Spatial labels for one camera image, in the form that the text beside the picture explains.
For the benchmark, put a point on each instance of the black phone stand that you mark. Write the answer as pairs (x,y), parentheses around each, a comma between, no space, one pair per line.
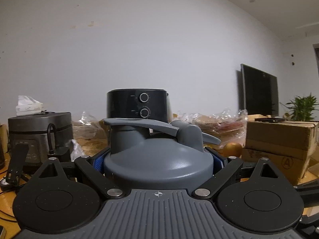
(17,161)

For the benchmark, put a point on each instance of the dark grey rice cooker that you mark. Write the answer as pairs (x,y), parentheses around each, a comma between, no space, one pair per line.
(32,130)

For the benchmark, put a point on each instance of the black flat television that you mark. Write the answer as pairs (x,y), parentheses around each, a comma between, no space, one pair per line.
(260,92)

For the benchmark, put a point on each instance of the grey lidded shaker bottle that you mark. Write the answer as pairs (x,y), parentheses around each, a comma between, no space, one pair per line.
(150,154)

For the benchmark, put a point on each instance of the brown cardboard box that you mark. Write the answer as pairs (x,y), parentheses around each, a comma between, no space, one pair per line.
(288,144)

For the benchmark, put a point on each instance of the white tissue pack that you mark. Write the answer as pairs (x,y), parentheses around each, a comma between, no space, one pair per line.
(28,106)

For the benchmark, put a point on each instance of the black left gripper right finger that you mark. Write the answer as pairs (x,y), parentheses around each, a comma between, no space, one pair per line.
(226,171)

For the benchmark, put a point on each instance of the clear plastic bag left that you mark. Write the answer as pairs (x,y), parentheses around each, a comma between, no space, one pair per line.
(87,127)

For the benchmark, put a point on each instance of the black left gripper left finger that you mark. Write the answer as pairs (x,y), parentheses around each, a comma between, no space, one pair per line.
(92,172)

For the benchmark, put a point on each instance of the green potted plant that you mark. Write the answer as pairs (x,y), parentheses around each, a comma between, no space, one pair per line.
(301,108)

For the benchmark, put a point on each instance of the black air fryer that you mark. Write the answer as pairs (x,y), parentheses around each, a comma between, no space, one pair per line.
(139,103)

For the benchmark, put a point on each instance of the clear plastic food bags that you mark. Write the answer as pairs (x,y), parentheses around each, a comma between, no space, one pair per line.
(228,126)

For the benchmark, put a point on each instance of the orange fruit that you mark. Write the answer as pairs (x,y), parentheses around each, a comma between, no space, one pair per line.
(232,149)

